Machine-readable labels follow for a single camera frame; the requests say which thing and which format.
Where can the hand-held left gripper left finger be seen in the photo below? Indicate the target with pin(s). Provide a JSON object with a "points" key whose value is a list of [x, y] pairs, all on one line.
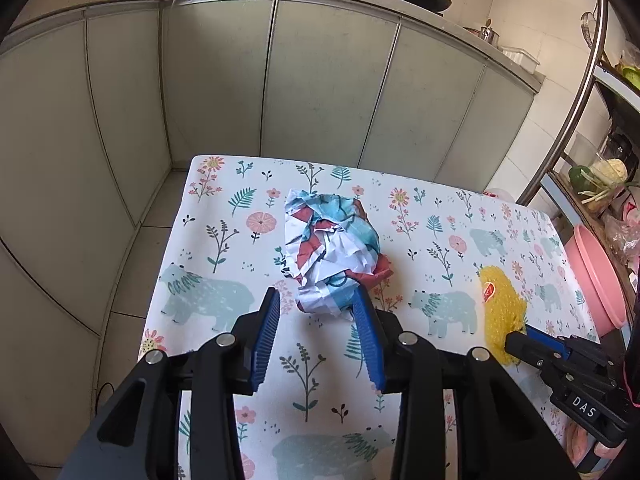
{"points": [[265, 340]]}

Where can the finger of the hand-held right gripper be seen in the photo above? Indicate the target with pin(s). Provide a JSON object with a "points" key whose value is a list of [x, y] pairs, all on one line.
{"points": [[532, 352], [545, 336]]}

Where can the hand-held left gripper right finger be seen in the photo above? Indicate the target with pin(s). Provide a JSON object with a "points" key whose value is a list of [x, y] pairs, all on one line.
{"points": [[367, 345]]}

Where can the yellow foam fruit net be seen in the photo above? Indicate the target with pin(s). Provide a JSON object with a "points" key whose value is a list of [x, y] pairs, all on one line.
{"points": [[500, 310]]}

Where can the pink plastic basin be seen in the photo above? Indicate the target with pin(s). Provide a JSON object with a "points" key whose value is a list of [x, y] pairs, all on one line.
{"points": [[595, 280]]}

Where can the printed paper ball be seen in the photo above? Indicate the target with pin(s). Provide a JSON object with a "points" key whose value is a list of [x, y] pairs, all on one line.
{"points": [[330, 245]]}

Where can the floral bear print tablecloth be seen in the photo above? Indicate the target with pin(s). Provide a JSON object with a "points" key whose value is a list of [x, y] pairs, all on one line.
{"points": [[225, 240]]}

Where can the clear plastic bag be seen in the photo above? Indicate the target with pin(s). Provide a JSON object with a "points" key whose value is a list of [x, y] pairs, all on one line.
{"points": [[622, 240]]}

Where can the red plastic bag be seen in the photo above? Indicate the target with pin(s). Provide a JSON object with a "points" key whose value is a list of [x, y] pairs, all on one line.
{"points": [[495, 195]]}

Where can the pale vegetable stalks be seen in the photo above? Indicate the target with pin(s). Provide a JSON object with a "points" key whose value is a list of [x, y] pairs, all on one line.
{"points": [[600, 194]]}

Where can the green pepper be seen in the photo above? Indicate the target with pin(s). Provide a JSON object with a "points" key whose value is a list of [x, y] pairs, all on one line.
{"points": [[580, 177]]}

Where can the white cauliflower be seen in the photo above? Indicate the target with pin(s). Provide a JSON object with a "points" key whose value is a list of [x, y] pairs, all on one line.
{"points": [[612, 167]]}

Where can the stainless steel shelf rack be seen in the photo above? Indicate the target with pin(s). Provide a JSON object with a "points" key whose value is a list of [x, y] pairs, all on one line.
{"points": [[582, 95]]}

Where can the grey kitchen cabinet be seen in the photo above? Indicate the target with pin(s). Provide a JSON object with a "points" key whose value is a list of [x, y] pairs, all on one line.
{"points": [[325, 85]]}

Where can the white plastic tray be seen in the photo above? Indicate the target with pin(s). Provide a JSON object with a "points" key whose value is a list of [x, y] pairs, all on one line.
{"points": [[522, 57]]}

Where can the small metal pot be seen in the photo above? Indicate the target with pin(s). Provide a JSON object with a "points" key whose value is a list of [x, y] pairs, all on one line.
{"points": [[490, 35]]}

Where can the metal strainer ladle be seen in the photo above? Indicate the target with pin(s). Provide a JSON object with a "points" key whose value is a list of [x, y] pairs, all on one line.
{"points": [[587, 25]]}

